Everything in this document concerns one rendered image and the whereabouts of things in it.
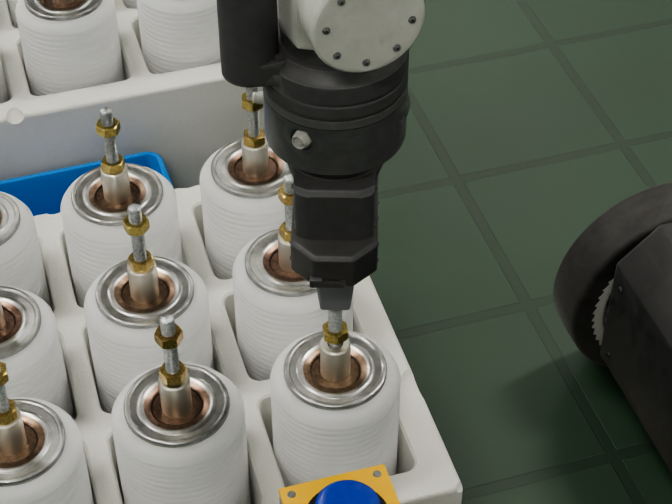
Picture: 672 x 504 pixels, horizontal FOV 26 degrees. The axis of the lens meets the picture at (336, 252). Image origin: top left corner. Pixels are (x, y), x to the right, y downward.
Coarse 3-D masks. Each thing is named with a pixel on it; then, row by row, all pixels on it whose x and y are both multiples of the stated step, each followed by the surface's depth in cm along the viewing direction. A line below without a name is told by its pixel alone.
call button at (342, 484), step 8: (344, 480) 90; (352, 480) 90; (328, 488) 89; (336, 488) 89; (344, 488) 89; (352, 488) 89; (360, 488) 89; (368, 488) 89; (320, 496) 89; (328, 496) 89; (336, 496) 89; (344, 496) 89; (352, 496) 89; (360, 496) 89; (368, 496) 89; (376, 496) 89
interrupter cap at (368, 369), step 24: (312, 336) 108; (360, 336) 108; (288, 360) 107; (312, 360) 107; (360, 360) 107; (384, 360) 107; (288, 384) 105; (312, 384) 105; (336, 384) 106; (360, 384) 105; (336, 408) 104
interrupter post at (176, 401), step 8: (160, 384) 102; (184, 384) 102; (160, 392) 102; (168, 392) 101; (176, 392) 101; (184, 392) 102; (168, 400) 102; (176, 400) 102; (184, 400) 102; (168, 408) 103; (176, 408) 103; (184, 408) 103; (168, 416) 103; (176, 416) 103
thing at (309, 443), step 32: (288, 352) 108; (384, 352) 108; (384, 384) 106; (288, 416) 105; (320, 416) 104; (352, 416) 104; (384, 416) 105; (288, 448) 107; (320, 448) 105; (352, 448) 105; (384, 448) 108; (288, 480) 110
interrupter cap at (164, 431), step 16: (192, 368) 106; (144, 384) 105; (192, 384) 105; (208, 384) 105; (224, 384) 105; (128, 400) 104; (144, 400) 104; (160, 400) 104; (192, 400) 104; (208, 400) 104; (224, 400) 104; (128, 416) 103; (144, 416) 103; (160, 416) 103; (192, 416) 103; (208, 416) 103; (224, 416) 103; (144, 432) 102; (160, 432) 102; (176, 432) 102; (192, 432) 102; (208, 432) 102
